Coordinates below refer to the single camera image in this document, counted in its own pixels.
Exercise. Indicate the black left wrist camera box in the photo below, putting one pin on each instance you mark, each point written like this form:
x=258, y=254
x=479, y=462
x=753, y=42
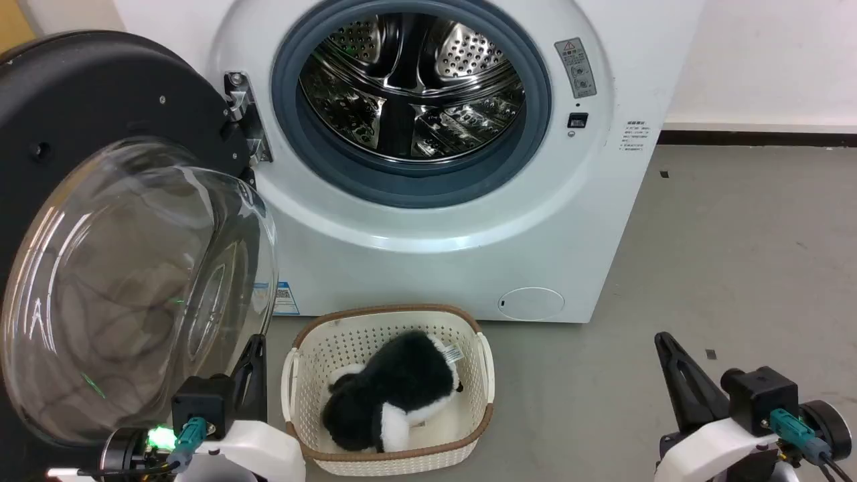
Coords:
x=201, y=402

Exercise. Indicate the black and white plush toy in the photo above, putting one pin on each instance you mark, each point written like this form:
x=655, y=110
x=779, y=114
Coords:
x=395, y=381

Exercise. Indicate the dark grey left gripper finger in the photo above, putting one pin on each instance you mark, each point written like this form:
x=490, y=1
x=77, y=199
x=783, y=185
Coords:
x=254, y=381

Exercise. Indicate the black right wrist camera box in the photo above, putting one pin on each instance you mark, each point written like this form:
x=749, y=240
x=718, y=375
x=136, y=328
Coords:
x=760, y=398

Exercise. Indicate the blue energy label sticker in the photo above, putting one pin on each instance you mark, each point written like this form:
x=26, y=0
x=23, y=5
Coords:
x=286, y=299

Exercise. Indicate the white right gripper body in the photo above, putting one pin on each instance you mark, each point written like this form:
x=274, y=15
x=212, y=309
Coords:
x=710, y=452

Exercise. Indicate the small printed text label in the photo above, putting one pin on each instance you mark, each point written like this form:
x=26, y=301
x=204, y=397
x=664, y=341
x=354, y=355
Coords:
x=633, y=136

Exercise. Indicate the white perforated laundry basket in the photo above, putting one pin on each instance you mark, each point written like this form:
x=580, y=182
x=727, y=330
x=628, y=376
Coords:
x=315, y=375

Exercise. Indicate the dark wall baseboard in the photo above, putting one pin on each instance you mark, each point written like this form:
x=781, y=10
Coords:
x=756, y=138

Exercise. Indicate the white front-load washing machine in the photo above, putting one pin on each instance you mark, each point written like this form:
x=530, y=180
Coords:
x=435, y=268

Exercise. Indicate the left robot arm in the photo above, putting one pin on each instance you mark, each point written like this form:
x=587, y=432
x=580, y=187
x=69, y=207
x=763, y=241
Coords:
x=127, y=452

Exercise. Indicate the black door latch socket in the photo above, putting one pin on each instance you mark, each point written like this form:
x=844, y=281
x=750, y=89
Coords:
x=578, y=120

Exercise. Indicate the grey warning sticker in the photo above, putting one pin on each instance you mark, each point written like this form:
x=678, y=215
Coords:
x=576, y=67

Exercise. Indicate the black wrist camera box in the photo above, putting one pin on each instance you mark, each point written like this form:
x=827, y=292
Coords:
x=201, y=402
x=760, y=398

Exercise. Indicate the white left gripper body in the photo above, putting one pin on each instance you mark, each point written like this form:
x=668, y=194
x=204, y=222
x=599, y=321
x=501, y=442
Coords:
x=264, y=448

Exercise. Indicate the black round glass washer door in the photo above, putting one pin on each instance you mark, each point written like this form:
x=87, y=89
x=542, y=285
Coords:
x=80, y=87

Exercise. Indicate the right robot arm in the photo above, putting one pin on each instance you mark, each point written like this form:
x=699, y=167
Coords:
x=827, y=428

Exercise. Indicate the oval drain filter cover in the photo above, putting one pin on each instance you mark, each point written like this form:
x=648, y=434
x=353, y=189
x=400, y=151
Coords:
x=532, y=304

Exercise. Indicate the metal door hinge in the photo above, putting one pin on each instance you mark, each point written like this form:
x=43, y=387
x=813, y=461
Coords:
x=252, y=114

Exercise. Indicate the perforated stainless steel drum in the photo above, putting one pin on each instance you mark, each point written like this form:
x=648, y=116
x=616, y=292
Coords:
x=469, y=53

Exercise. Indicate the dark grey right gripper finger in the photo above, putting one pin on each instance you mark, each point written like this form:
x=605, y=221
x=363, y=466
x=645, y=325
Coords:
x=686, y=381

